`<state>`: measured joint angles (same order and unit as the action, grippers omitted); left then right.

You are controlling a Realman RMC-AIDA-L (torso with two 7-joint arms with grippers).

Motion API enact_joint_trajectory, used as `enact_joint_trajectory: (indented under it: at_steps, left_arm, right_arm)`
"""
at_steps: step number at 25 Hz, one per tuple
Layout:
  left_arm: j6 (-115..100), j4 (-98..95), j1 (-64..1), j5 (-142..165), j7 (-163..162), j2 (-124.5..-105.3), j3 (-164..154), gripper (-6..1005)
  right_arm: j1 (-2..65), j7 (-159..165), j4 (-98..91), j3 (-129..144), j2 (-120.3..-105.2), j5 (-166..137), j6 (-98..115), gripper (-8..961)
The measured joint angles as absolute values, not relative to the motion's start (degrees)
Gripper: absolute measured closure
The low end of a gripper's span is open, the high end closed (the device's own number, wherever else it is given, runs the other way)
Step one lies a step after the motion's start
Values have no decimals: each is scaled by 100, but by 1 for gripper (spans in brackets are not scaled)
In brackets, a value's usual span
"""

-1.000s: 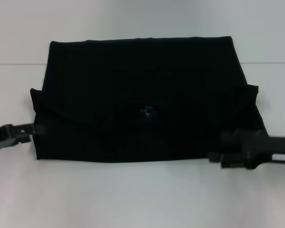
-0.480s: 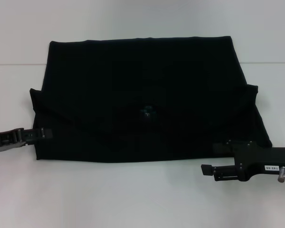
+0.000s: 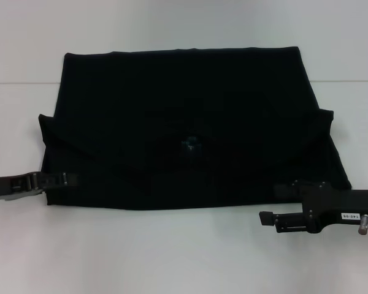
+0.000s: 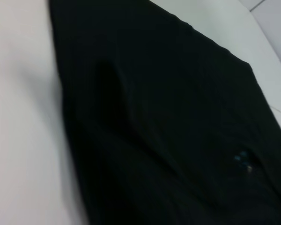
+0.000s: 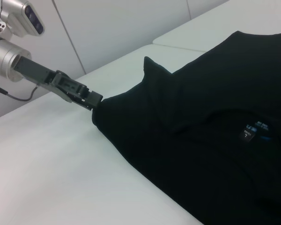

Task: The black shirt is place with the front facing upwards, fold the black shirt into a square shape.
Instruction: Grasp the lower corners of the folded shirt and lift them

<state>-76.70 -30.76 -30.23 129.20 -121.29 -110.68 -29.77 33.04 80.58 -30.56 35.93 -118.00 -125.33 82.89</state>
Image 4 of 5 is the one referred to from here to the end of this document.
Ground black shirt with FREE print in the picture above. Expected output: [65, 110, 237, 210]
[48, 0, 281, 225]

